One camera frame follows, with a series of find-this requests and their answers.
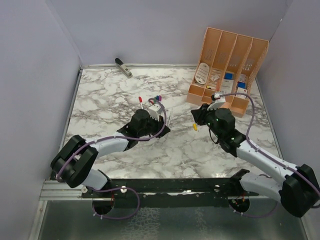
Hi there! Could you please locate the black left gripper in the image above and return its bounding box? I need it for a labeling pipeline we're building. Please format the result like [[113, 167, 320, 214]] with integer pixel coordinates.
[[138, 113, 171, 139]]

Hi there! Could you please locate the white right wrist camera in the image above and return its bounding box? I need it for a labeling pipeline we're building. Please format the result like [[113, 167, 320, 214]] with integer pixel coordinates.
[[207, 92, 226, 111]]

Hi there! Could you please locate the peach desk organizer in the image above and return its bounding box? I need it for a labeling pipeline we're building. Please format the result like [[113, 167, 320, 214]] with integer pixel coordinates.
[[186, 27, 269, 118]]

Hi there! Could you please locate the black grey stapler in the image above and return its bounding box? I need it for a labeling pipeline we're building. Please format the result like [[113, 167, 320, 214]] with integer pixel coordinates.
[[115, 57, 133, 78]]

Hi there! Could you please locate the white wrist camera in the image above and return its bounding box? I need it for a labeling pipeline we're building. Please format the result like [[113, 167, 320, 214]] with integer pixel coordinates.
[[148, 104, 163, 121], [207, 92, 226, 111]]

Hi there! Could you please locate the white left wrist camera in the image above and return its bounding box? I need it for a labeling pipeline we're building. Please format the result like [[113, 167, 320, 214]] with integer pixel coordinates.
[[148, 104, 163, 121]]

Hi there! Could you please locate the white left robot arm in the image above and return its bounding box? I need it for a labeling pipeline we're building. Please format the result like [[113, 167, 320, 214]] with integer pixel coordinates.
[[50, 107, 171, 198]]

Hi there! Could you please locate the white oval perforated item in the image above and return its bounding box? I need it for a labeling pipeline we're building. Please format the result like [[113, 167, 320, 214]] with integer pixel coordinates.
[[194, 62, 210, 85]]

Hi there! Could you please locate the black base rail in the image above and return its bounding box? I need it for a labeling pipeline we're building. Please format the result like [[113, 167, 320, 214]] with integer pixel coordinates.
[[79, 176, 257, 208]]

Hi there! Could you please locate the aluminium frame profile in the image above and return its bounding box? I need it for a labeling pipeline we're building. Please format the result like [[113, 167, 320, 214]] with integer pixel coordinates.
[[39, 180, 82, 201]]

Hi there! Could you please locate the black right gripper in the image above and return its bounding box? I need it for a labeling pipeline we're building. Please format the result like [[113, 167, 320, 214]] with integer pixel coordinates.
[[191, 102, 224, 140]]

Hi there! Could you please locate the white pen yellow ink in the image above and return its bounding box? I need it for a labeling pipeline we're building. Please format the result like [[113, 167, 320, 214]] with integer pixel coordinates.
[[166, 108, 173, 128]]

